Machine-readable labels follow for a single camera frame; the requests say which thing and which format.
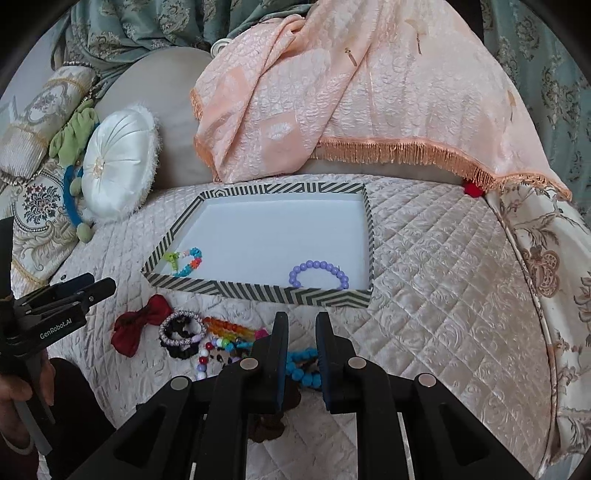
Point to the peach fringed blanket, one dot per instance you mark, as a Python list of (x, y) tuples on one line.
[(369, 83)]

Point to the green plush toy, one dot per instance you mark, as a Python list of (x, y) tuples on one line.
[(74, 134)]

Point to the white tape roll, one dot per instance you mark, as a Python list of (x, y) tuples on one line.
[(219, 47)]

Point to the teal patterned curtain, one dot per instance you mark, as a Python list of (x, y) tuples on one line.
[(152, 27), (545, 69)]

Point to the cream quilted bed cover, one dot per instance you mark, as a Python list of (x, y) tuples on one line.
[(438, 286)]

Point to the floral patterned cushion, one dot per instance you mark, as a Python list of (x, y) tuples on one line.
[(37, 217)]

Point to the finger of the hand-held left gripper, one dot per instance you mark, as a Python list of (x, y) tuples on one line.
[(99, 290), (69, 285)]

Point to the person's left hand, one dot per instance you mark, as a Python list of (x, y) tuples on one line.
[(11, 401)]

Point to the grey sofa backrest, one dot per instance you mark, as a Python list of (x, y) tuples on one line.
[(175, 92)]

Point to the cream floral cloth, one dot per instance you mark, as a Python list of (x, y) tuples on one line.
[(554, 286)]

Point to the patterned bolster pillow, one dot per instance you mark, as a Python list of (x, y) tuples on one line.
[(41, 115)]

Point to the leopard print scrunchie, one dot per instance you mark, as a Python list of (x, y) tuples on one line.
[(221, 357)]

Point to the red fabric bow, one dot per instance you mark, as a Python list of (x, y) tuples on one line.
[(134, 332)]

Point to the black white hair scrunchie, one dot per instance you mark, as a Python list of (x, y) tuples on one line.
[(178, 339)]

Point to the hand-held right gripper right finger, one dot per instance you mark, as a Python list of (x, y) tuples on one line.
[(326, 369)]

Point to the brown scrunchie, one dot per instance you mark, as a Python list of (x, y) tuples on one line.
[(265, 429)]

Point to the striped cardboard tray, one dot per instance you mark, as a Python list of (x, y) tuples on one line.
[(277, 230)]

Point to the white round satin cushion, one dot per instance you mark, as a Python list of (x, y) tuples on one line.
[(120, 161)]

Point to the blue fabric hoop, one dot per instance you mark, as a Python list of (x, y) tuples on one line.
[(69, 194)]

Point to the person's dark trouser leg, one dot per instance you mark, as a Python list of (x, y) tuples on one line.
[(87, 415)]

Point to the small red object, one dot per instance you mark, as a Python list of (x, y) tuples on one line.
[(472, 188)]

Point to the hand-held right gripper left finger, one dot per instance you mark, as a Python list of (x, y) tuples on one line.
[(280, 369)]

